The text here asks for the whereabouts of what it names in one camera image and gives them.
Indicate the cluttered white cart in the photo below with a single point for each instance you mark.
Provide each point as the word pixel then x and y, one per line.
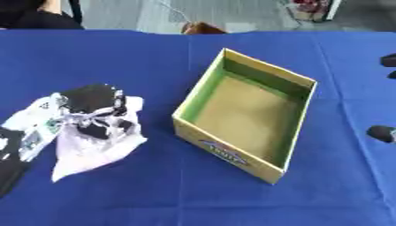
pixel 311 9

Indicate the tan cardboard box green inside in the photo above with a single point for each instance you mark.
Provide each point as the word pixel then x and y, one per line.
pixel 247 117

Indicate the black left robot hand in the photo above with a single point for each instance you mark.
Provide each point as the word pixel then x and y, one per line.
pixel 92 98

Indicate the brown rounded object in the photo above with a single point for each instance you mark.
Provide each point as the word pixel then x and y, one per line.
pixel 202 28

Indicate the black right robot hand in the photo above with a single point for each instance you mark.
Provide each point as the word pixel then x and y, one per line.
pixel 382 133

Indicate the white bag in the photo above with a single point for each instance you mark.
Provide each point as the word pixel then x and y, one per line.
pixel 87 156

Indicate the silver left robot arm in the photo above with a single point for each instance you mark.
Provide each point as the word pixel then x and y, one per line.
pixel 31 129

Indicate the person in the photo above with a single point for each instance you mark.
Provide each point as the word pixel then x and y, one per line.
pixel 36 17

